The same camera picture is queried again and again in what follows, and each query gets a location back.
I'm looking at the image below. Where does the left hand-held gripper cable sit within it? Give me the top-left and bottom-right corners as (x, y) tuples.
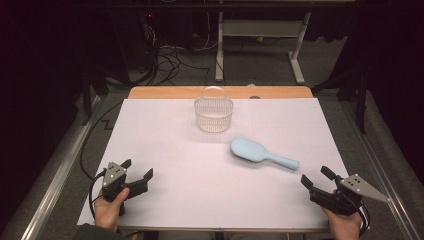
(79, 99), (125, 221)

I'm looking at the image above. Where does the dark computer tower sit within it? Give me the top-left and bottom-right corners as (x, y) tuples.
(111, 11), (160, 84)

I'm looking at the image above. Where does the hand-held gripper cable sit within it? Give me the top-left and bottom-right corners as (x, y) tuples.
(357, 201), (372, 236)
(79, 99), (125, 221)

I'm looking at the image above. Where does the black metal stand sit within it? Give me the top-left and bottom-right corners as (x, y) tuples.
(312, 65), (368, 135)
(80, 64), (110, 127)

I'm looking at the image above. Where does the white paper sheet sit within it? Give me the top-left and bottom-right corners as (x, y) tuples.
(77, 97), (350, 231)

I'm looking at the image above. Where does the wooden table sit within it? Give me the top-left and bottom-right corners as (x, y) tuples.
(77, 85), (350, 234)

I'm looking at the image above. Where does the tangle of black cables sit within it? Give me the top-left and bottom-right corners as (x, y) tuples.
(143, 19), (212, 86)

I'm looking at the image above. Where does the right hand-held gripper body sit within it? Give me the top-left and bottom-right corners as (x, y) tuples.
(309, 173), (392, 217)

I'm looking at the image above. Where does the person's right hand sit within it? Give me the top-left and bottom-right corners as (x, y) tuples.
(320, 189), (364, 240)

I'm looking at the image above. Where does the light blue rice paddle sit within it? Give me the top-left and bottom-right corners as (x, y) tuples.
(230, 137), (300, 172)

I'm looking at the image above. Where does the person's left hand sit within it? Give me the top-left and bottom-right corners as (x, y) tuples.
(93, 187), (131, 233)

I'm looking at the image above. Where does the aluminium rail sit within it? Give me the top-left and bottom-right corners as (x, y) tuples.
(343, 99), (422, 240)
(19, 95), (102, 240)

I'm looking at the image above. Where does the white metal desk frame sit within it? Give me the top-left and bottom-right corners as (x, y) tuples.
(214, 11), (313, 86)

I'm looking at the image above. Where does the right hand-held gripper cable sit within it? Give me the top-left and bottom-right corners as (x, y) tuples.
(357, 201), (372, 236)

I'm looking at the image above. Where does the white plastic basket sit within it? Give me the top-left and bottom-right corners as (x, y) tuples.
(194, 86), (235, 134)

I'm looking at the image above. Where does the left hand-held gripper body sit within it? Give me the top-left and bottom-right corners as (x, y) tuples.
(100, 161), (149, 216)

